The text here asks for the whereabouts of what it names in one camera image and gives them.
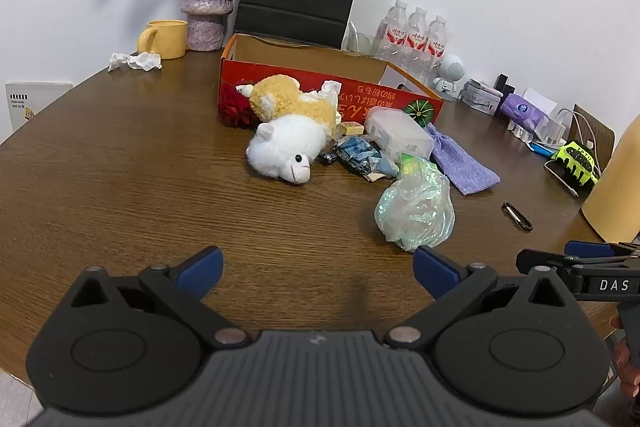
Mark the purple ceramic vase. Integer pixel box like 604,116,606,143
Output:
180,0,240,53

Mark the red cardboard box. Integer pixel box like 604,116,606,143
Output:
217,33,445,128

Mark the yellow mug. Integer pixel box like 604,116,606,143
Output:
137,20,189,60

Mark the iridescent plastic bag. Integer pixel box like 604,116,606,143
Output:
374,157,457,253

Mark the wooden chair back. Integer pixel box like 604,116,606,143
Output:
569,104,616,173

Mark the yellow plush toy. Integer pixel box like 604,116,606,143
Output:
248,75,342,134

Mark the clear plastic box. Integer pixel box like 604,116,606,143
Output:
363,110,435,163

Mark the blue snack packet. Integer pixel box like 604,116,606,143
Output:
333,135,401,183

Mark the grey case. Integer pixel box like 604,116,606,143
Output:
459,79,504,116

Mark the beige rounded object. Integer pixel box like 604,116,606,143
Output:
579,111,640,244

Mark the red fabric flower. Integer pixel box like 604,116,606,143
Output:
217,82,261,130

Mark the neon green black glove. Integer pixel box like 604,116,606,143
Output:
551,140,601,188

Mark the clear water bottle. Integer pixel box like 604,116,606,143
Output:
422,15,449,78
400,6,430,74
374,0,410,63

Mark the white plush alpaca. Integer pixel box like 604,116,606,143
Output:
246,114,339,186

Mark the white cable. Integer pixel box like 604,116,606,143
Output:
554,106,602,168

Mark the clear glass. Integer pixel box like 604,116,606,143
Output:
343,20,376,57

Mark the person's right hand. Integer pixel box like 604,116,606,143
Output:
609,316,640,400

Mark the purple cloth pouch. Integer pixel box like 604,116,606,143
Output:
424,122,501,196

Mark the black clip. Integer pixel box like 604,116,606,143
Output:
501,201,534,232

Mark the white card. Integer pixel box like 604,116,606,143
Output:
5,80,74,135

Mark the small white tissue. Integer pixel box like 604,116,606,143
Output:
304,79,344,104

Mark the purple package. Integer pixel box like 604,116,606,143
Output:
497,92,544,133

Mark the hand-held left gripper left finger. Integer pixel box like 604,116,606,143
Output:
69,246,252,351

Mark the white robot toy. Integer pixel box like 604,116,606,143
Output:
432,53,467,102

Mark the green snack packet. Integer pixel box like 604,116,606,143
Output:
398,152,427,178

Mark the white charger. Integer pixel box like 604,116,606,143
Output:
537,109,577,143

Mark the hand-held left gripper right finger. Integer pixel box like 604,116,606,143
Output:
384,245,577,351

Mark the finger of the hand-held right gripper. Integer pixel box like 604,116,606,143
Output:
515,249,640,277
564,240,640,259

